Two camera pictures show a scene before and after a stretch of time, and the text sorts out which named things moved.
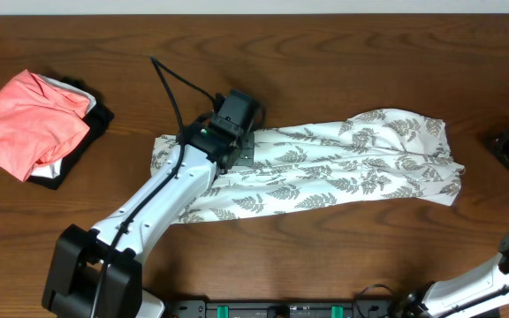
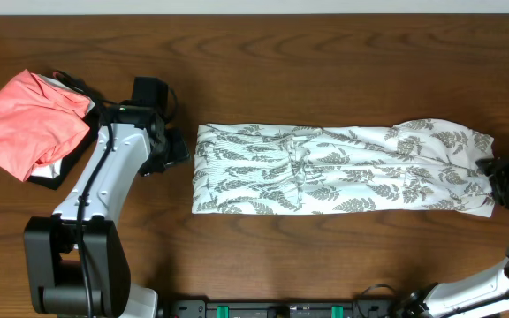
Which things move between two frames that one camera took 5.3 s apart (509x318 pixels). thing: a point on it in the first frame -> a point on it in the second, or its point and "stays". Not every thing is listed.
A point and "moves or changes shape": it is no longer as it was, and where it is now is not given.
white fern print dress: (370, 157) moves or changes shape
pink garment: (28, 123) stays
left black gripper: (248, 154) -> (179, 151)
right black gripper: (505, 148) -> (504, 167)
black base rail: (277, 308) stays
